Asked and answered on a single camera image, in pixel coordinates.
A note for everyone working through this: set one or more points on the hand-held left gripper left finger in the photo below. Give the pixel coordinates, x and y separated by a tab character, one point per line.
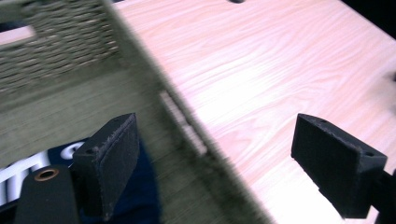
109	168

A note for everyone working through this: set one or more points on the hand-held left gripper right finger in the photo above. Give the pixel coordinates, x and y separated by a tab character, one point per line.
336	168

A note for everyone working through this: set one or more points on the dark navy hoodie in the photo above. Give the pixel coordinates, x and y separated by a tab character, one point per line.
146	193

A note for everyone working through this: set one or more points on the green woven basket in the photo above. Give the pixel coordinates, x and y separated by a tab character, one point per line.
77	102

